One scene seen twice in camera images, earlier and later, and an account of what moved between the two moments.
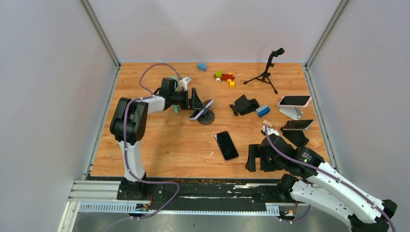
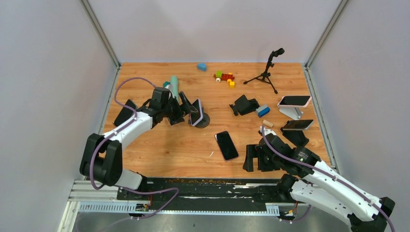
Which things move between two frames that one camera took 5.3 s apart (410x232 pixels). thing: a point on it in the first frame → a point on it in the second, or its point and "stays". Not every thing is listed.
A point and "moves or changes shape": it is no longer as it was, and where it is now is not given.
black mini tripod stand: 265,76 stays
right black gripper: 255,151 stays
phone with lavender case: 197,112 moves or changes shape
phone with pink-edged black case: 226,145 stays
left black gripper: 196,103 → 185,108
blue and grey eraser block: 262,110 stays
